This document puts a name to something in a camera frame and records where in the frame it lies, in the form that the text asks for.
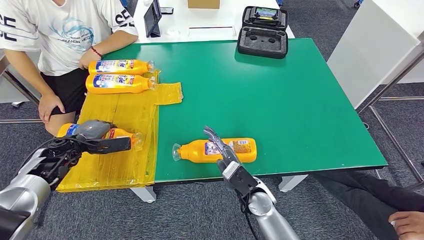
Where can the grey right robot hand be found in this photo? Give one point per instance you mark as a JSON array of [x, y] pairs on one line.
[[228, 154]]

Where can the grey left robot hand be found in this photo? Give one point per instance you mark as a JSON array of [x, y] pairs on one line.
[[94, 129]]

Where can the orange detergent bottle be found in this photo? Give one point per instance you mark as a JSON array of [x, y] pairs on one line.
[[195, 154], [112, 90], [112, 71], [121, 133]]

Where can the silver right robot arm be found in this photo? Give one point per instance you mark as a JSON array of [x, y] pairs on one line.
[[268, 218]]

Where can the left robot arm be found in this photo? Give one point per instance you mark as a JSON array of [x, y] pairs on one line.
[[23, 195]]

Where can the yellow plastic wrapped board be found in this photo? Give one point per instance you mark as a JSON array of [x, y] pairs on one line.
[[126, 109]]

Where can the white table foot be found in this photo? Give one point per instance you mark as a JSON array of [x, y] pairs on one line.
[[144, 194], [291, 184]]

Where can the white partition panel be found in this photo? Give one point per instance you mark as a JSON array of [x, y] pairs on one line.
[[10, 94], [367, 56]]

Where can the person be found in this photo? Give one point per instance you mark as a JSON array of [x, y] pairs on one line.
[[364, 198], [66, 33]]

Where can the black foam carrying case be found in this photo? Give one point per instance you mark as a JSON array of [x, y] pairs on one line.
[[262, 49]]

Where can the flat white box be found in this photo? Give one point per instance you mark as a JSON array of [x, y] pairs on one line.
[[212, 31]]

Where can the black tablet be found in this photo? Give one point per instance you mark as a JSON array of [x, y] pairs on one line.
[[152, 18]]

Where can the white table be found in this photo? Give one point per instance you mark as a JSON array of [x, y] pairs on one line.
[[205, 20]]

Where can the black phone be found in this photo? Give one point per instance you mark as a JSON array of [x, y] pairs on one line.
[[167, 10]]

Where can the black remote controller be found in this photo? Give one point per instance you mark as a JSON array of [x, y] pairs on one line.
[[266, 13]]

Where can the cardboard box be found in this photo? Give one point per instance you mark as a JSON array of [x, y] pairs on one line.
[[203, 4]]

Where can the blue chair caster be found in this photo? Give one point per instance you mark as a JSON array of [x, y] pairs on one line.
[[279, 2], [357, 3]]

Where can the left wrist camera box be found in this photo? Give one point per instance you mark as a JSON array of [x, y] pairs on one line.
[[109, 145]]

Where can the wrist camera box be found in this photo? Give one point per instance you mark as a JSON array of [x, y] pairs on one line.
[[109, 145], [240, 179]]

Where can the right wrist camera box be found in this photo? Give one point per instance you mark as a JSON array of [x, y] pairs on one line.
[[240, 179]]

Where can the steel tube frame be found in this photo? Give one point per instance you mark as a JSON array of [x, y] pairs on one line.
[[20, 121], [404, 98]]

